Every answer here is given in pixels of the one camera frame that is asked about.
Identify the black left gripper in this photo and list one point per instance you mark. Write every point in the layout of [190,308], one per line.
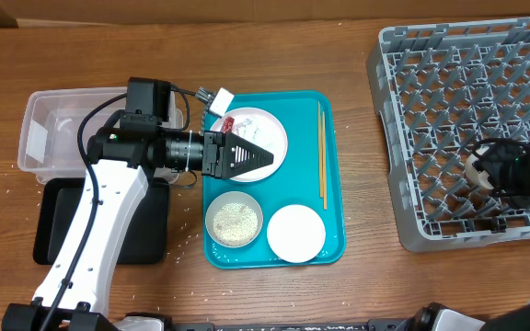
[224,149]

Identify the white tissue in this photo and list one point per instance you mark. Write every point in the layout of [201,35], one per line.
[250,130]

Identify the red snack wrapper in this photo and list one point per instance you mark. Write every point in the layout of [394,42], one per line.
[228,125]

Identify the grey bowl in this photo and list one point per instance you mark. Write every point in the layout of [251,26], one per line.
[233,219]

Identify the wooden chopstick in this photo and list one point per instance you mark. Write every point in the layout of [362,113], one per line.
[324,161]
[320,151]

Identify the white cup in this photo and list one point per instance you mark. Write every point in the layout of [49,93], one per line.
[477,177]

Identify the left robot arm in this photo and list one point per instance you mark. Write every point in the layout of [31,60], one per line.
[121,160]

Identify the large white plate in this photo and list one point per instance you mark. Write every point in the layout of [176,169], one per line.
[277,143]

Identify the teal plastic tray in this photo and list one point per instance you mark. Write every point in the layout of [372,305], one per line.
[296,181]

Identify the white bowl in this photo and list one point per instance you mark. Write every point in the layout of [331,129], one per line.
[296,233]

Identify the black tray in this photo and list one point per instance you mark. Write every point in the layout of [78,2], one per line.
[144,243]

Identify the clear plastic bin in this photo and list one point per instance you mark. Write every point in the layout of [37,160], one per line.
[47,144]

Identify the grey dish rack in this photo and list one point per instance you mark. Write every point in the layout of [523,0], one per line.
[438,89]

